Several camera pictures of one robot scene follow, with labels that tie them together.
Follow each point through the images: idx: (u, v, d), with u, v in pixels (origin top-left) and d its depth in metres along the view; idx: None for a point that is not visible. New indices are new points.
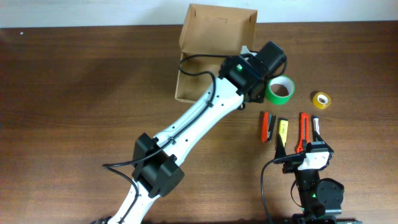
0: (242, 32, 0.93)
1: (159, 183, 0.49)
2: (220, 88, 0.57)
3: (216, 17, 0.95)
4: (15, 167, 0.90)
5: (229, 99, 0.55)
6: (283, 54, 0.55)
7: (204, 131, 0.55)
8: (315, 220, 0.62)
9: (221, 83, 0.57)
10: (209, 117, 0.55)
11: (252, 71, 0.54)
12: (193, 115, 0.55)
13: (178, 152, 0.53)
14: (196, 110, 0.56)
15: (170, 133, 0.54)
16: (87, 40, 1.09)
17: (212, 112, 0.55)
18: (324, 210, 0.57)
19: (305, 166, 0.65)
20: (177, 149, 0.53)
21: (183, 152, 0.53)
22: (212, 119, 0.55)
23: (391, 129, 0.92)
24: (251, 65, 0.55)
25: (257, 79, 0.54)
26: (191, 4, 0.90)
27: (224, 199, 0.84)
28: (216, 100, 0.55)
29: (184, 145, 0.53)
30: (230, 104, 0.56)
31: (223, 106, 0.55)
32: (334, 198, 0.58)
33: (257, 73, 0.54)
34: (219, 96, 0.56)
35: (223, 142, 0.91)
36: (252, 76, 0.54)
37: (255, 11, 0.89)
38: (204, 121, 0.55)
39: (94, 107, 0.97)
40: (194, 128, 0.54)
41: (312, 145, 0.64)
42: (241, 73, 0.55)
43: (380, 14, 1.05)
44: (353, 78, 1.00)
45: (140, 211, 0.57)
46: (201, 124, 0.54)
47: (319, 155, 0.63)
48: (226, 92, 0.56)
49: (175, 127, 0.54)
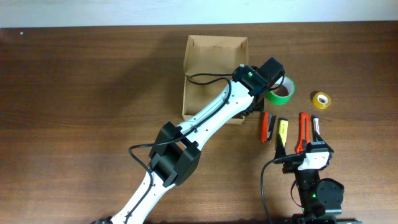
0: (236, 58, 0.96)
1: (178, 168, 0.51)
2: (234, 89, 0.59)
3: (211, 45, 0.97)
4: (15, 166, 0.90)
5: (243, 99, 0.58)
6: (283, 67, 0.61)
7: (221, 124, 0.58)
8: (315, 220, 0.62)
9: (235, 85, 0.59)
10: (226, 112, 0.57)
11: (261, 78, 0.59)
12: (212, 109, 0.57)
13: (200, 140, 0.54)
14: (214, 106, 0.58)
15: (193, 122, 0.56)
16: (88, 40, 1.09)
17: (229, 108, 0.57)
18: (324, 210, 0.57)
19: (305, 166, 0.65)
20: (199, 137, 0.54)
21: (204, 140, 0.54)
22: (229, 115, 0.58)
23: (391, 129, 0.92)
24: (259, 73, 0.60)
25: (265, 85, 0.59)
26: (189, 35, 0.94)
27: (224, 199, 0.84)
28: (232, 98, 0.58)
29: (204, 134, 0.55)
30: (244, 102, 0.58)
31: (238, 103, 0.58)
32: (334, 198, 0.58)
33: (265, 80, 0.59)
34: (234, 95, 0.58)
35: (224, 141, 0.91)
36: (260, 83, 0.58)
37: (245, 38, 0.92)
38: (222, 115, 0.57)
39: (94, 107, 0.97)
40: (214, 119, 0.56)
41: (312, 145, 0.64)
42: (250, 79, 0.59)
43: (381, 14, 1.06)
44: (353, 78, 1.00)
45: (152, 202, 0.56)
46: (219, 118, 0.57)
47: (319, 155, 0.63)
48: (240, 93, 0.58)
49: (196, 118, 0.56)
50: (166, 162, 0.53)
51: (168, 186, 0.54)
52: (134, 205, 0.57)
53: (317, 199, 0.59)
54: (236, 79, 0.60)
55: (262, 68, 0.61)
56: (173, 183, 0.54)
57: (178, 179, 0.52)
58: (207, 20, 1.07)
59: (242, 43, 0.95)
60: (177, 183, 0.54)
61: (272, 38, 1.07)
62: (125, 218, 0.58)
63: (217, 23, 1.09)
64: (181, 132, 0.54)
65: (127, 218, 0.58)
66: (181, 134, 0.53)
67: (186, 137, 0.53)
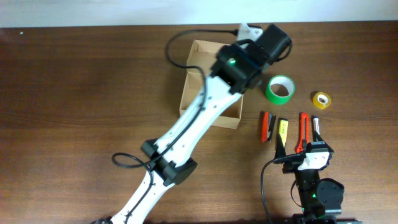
0: None
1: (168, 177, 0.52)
2: (211, 89, 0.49)
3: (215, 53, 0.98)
4: (15, 167, 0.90)
5: (222, 101, 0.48)
6: (288, 37, 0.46)
7: (201, 134, 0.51)
8: (314, 220, 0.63)
9: (212, 83, 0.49)
10: (203, 121, 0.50)
11: (249, 63, 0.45)
12: (187, 119, 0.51)
13: (178, 157, 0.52)
14: (189, 116, 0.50)
15: (168, 139, 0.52)
16: (87, 40, 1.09)
17: (206, 115, 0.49)
18: (324, 211, 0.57)
19: (305, 167, 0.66)
20: (176, 154, 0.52)
21: (183, 156, 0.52)
22: (208, 122, 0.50)
23: (391, 128, 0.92)
24: (248, 56, 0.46)
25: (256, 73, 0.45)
26: (194, 40, 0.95)
27: (224, 199, 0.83)
28: (209, 103, 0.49)
29: (182, 151, 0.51)
30: (224, 104, 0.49)
31: (216, 107, 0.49)
32: (334, 198, 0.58)
33: (257, 65, 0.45)
34: (211, 98, 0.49)
35: (224, 141, 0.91)
36: (248, 70, 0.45)
37: None
38: (199, 126, 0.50)
39: (94, 107, 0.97)
40: (190, 133, 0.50)
41: (312, 145, 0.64)
42: (234, 68, 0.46)
43: (381, 14, 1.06)
44: (353, 78, 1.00)
45: (152, 200, 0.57)
46: (196, 129, 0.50)
47: (319, 155, 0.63)
48: (218, 93, 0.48)
49: (172, 134, 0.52)
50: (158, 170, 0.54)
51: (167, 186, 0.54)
52: (134, 205, 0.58)
53: (317, 199, 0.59)
54: (214, 73, 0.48)
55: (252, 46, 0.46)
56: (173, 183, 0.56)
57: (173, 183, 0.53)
58: (207, 19, 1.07)
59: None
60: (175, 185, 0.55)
61: None
62: (126, 216, 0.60)
63: (217, 23, 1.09)
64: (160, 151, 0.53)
65: (127, 217, 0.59)
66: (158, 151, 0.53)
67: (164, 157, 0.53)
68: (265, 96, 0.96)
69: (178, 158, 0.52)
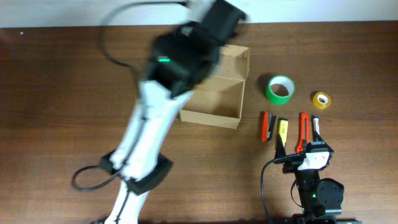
0: (237, 66, 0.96)
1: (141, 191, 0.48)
2: (151, 96, 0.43)
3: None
4: (15, 167, 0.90)
5: (165, 107, 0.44)
6: (238, 10, 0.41)
7: (155, 144, 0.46)
8: (314, 220, 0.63)
9: (150, 89, 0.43)
10: (151, 132, 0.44)
11: (188, 57, 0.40)
12: (134, 132, 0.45)
13: (137, 171, 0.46)
14: (135, 127, 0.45)
15: (122, 157, 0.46)
16: (87, 40, 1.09)
17: (153, 125, 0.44)
18: (324, 210, 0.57)
19: (305, 167, 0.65)
20: (134, 169, 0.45)
21: (142, 169, 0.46)
22: (157, 130, 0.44)
23: (391, 129, 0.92)
24: (186, 45, 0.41)
25: (196, 65, 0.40)
26: None
27: (224, 199, 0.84)
28: (155, 111, 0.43)
29: (138, 166, 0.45)
30: (168, 111, 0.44)
31: (160, 115, 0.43)
32: (334, 198, 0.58)
33: (194, 56, 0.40)
34: (153, 107, 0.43)
35: (224, 141, 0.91)
36: (188, 63, 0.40)
37: (247, 48, 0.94)
38: (147, 137, 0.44)
39: (94, 107, 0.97)
40: (141, 146, 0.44)
41: (312, 145, 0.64)
42: (171, 66, 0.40)
43: (381, 14, 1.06)
44: (353, 78, 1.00)
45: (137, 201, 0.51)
46: (145, 141, 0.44)
47: (319, 155, 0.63)
48: (159, 99, 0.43)
49: (124, 149, 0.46)
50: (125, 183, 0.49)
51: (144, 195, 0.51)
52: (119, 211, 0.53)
53: (317, 200, 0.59)
54: (150, 76, 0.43)
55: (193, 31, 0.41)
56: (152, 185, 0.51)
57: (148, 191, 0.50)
58: None
59: (245, 53, 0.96)
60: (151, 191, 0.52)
61: (272, 38, 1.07)
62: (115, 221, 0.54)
63: None
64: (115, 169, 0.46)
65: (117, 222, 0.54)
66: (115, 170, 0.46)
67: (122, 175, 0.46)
68: (265, 96, 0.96)
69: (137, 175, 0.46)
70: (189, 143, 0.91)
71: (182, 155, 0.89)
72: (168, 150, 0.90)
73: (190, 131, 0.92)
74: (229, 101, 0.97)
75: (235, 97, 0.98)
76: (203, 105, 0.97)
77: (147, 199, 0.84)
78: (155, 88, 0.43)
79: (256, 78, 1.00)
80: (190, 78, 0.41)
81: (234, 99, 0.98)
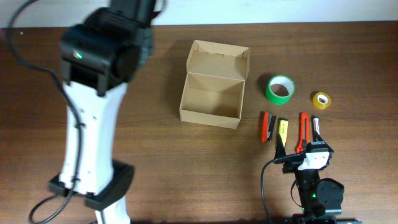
0: (237, 66, 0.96)
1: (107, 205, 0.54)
2: (79, 101, 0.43)
3: (215, 53, 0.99)
4: (15, 167, 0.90)
5: (96, 109, 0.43)
6: None
7: (100, 150, 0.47)
8: (314, 220, 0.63)
9: (75, 93, 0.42)
10: (91, 140, 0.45)
11: (101, 45, 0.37)
12: (75, 144, 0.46)
13: (91, 184, 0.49)
14: (74, 139, 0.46)
15: (71, 172, 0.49)
16: None
17: (90, 130, 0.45)
18: (324, 210, 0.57)
19: (305, 167, 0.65)
20: (86, 182, 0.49)
21: (96, 182, 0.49)
22: (96, 136, 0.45)
23: (391, 128, 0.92)
24: (101, 35, 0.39)
25: (114, 53, 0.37)
26: (194, 40, 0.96)
27: (224, 199, 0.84)
28: (87, 116, 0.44)
29: (89, 177, 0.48)
30: (101, 111, 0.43)
31: (94, 118, 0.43)
32: (334, 198, 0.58)
33: (108, 42, 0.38)
34: (84, 111, 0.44)
35: (224, 141, 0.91)
36: (102, 51, 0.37)
37: (247, 49, 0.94)
38: (89, 147, 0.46)
39: None
40: (86, 157, 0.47)
41: (312, 145, 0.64)
42: (85, 60, 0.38)
43: (381, 14, 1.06)
44: (353, 78, 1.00)
45: (113, 211, 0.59)
46: (89, 150, 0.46)
47: (319, 155, 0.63)
48: (86, 104, 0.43)
49: (70, 165, 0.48)
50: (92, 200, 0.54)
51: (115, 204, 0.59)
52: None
53: (317, 200, 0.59)
54: (69, 79, 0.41)
55: (108, 21, 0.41)
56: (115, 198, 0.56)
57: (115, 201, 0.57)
58: (207, 19, 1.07)
59: (245, 53, 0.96)
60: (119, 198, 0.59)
61: (272, 38, 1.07)
62: None
63: (217, 23, 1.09)
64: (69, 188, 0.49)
65: None
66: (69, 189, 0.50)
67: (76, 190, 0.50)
68: (265, 96, 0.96)
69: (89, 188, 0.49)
70: (189, 143, 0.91)
71: (182, 155, 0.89)
72: (168, 150, 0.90)
73: (189, 131, 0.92)
74: (229, 101, 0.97)
75: (235, 98, 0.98)
76: (203, 105, 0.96)
77: (147, 199, 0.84)
78: (79, 91, 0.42)
79: (256, 78, 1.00)
80: (112, 68, 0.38)
81: (235, 99, 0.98)
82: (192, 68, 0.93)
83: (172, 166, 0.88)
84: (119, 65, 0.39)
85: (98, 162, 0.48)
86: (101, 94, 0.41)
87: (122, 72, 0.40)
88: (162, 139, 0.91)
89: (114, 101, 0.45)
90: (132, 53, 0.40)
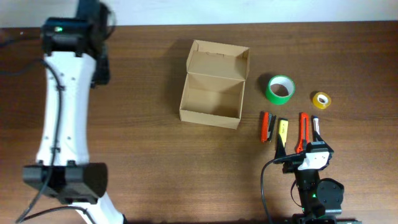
0: (237, 66, 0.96)
1: (87, 193, 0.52)
2: (61, 65, 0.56)
3: (215, 53, 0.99)
4: (15, 167, 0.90)
5: (75, 70, 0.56)
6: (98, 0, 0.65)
7: (78, 117, 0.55)
8: (314, 220, 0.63)
9: (56, 61, 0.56)
10: (69, 99, 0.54)
11: (71, 23, 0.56)
12: (54, 112, 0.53)
13: (70, 152, 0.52)
14: (54, 107, 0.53)
15: (50, 144, 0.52)
16: None
17: (70, 90, 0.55)
18: (324, 210, 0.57)
19: (305, 167, 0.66)
20: (65, 152, 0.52)
21: (74, 147, 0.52)
22: (75, 97, 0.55)
23: (390, 128, 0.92)
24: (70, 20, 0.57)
25: (87, 27, 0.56)
26: (194, 40, 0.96)
27: (224, 199, 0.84)
28: (68, 78, 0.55)
29: (69, 143, 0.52)
30: (79, 72, 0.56)
31: (74, 78, 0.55)
32: (334, 198, 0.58)
33: (77, 23, 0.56)
34: (64, 74, 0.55)
35: (223, 141, 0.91)
36: (76, 27, 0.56)
37: (247, 49, 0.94)
38: (69, 107, 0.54)
39: (94, 107, 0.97)
40: (65, 119, 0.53)
41: (312, 145, 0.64)
42: (63, 33, 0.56)
43: (380, 14, 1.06)
44: (352, 78, 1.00)
45: (100, 213, 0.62)
46: (68, 112, 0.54)
47: (319, 155, 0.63)
48: (68, 68, 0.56)
49: (50, 136, 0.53)
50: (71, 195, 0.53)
51: (99, 201, 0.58)
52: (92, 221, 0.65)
53: (317, 200, 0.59)
54: (50, 52, 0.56)
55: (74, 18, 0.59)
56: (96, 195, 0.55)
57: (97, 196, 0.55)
58: (207, 20, 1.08)
59: (245, 53, 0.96)
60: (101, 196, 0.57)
61: (272, 38, 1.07)
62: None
63: (217, 23, 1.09)
64: (48, 164, 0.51)
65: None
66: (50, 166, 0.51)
67: (56, 165, 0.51)
68: (265, 96, 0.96)
69: (68, 155, 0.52)
70: (189, 143, 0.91)
71: (182, 155, 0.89)
72: (168, 149, 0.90)
73: (189, 131, 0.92)
74: (229, 101, 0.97)
75: (235, 98, 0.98)
76: (203, 105, 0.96)
77: (147, 199, 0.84)
78: (61, 59, 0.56)
79: (256, 78, 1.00)
80: (88, 40, 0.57)
81: (235, 99, 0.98)
82: (192, 68, 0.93)
83: (172, 166, 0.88)
84: (92, 39, 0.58)
85: (76, 126, 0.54)
86: (79, 55, 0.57)
87: (94, 43, 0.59)
88: (162, 139, 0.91)
89: (89, 69, 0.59)
90: (97, 33, 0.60)
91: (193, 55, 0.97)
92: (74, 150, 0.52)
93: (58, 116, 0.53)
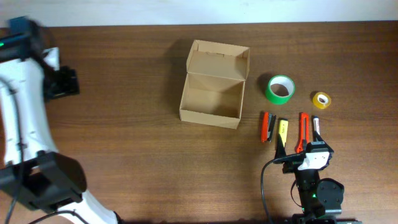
0: (237, 66, 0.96)
1: (65, 185, 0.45)
2: (9, 74, 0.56)
3: (215, 52, 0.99)
4: None
5: (24, 73, 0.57)
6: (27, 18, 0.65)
7: (37, 111, 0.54)
8: (314, 220, 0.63)
9: (4, 71, 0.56)
10: (23, 99, 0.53)
11: (12, 38, 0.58)
12: (12, 114, 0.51)
13: (37, 144, 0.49)
14: (10, 109, 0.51)
15: (15, 142, 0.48)
16: (87, 40, 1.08)
17: (23, 91, 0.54)
18: (324, 210, 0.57)
19: (304, 167, 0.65)
20: (33, 144, 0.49)
21: (41, 139, 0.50)
22: (30, 96, 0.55)
23: (390, 128, 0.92)
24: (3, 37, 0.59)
25: (23, 39, 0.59)
26: (194, 39, 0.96)
27: (224, 199, 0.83)
28: (17, 83, 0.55)
29: (35, 135, 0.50)
30: (27, 74, 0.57)
31: (23, 81, 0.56)
32: (334, 198, 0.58)
33: (20, 37, 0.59)
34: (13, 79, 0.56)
35: (223, 141, 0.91)
36: (15, 43, 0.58)
37: (247, 49, 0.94)
38: (26, 105, 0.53)
39: (94, 107, 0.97)
40: (24, 115, 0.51)
41: (312, 145, 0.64)
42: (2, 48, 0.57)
43: (380, 14, 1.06)
44: (352, 78, 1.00)
45: (91, 212, 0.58)
46: (26, 109, 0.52)
47: (319, 155, 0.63)
48: (13, 74, 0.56)
49: (12, 137, 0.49)
50: (48, 195, 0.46)
51: (84, 198, 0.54)
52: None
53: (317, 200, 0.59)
54: None
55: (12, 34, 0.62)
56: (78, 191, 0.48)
57: (79, 190, 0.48)
58: (206, 19, 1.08)
59: (245, 53, 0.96)
60: (83, 190, 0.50)
61: (272, 38, 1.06)
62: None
63: (217, 23, 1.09)
64: (18, 161, 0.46)
65: None
66: (19, 163, 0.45)
67: (27, 159, 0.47)
68: (265, 96, 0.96)
69: (35, 146, 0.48)
70: (189, 143, 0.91)
71: (182, 155, 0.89)
72: (168, 149, 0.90)
73: (189, 131, 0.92)
74: (229, 101, 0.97)
75: (235, 98, 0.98)
76: (203, 105, 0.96)
77: (147, 199, 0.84)
78: (7, 68, 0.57)
79: (256, 78, 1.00)
80: (23, 52, 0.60)
81: (235, 99, 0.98)
82: (192, 68, 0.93)
83: (172, 166, 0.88)
84: (35, 48, 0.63)
85: (37, 120, 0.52)
86: (22, 60, 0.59)
87: (36, 52, 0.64)
88: (162, 139, 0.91)
89: (35, 70, 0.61)
90: (36, 42, 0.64)
91: (193, 55, 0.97)
92: (40, 140, 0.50)
93: (17, 115, 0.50)
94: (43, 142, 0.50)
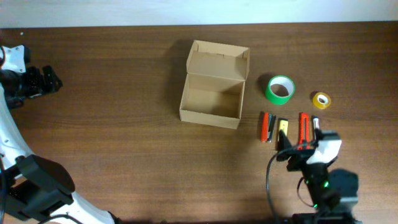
0: (237, 66, 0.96)
1: (52, 188, 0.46)
2: None
3: (215, 53, 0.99)
4: None
5: None
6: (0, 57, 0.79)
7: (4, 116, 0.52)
8: (329, 214, 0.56)
9: None
10: None
11: None
12: None
13: (13, 150, 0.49)
14: None
15: None
16: (87, 40, 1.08)
17: None
18: (339, 199, 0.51)
19: (316, 158, 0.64)
20: (11, 152, 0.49)
21: (20, 145, 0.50)
22: None
23: (390, 128, 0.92)
24: None
25: None
26: (194, 40, 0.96)
27: (224, 199, 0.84)
28: None
29: (10, 143, 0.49)
30: None
31: None
32: (349, 185, 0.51)
33: None
34: None
35: (223, 142, 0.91)
36: None
37: (247, 49, 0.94)
38: None
39: (94, 108, 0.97)
40: None
41: (323, 133, 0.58)
42: None
43: (380, 14, 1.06)
44: (352, 78, 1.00)
45: (85, 213, 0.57)
46: None
47: (333, 144, 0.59)
48: None
49: None
50: (40, 198, 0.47)
51: (75, 199, 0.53)
52: None
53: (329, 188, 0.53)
54: None
55: None
56: (68, 191, 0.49)
57: (68, 190, 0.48)
58: (206, 20, 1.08)
59: (245, 53, 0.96)
60: (72, 190, 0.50)
61: (272, 39, 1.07)
62: None
63: (217, 23, 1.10)
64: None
65: None
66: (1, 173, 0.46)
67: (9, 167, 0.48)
68: (265, 96, 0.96)
69: (13, 154, 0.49)
70: (189, 143, 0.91)
71: (182, 155, 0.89)
72: (168, 149, 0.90)
73: (190, 131, 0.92)
74: (228, 101, 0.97)
75: (235, 98, 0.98)
76: (202, 105, 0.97)
77: (147, 199, 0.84)
78: None
79: (256, 78, 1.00)
80: None
81: (234, 100, 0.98)
82: (192, 68, 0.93)
83: (172, 166, 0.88)
84: None
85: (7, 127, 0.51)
86: None
87: None
88: (163, 139, 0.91)
89: None
90: None
91: (193, 55, 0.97)
92: (17, 147, 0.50)
93: None
94: (20, 148, 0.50)
